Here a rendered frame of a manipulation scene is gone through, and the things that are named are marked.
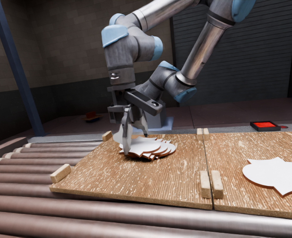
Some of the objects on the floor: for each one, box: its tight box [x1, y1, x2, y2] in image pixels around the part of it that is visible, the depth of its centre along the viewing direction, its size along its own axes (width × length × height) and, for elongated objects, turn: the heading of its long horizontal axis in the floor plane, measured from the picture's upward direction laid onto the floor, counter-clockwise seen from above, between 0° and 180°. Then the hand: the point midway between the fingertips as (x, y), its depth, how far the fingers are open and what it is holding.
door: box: [169, 0, 292, 107], centre depth 418 cm, size 34×330×342 cm, turn 103°
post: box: [0, 0, 51, 139], centre depth 354 cm, size 34×34×440 cm
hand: (138, 144), depth 52 cm, fingers open, 13 cm apart
